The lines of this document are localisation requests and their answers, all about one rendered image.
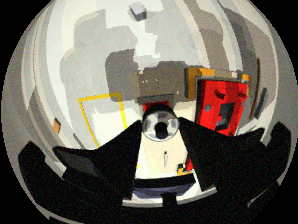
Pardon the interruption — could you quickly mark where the small orange block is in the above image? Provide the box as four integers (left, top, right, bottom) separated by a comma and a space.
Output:
53, 119, 61, 135

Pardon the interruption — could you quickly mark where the yellow rectangular outline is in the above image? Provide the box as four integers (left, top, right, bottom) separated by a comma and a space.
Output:
78, 92, 128, 148

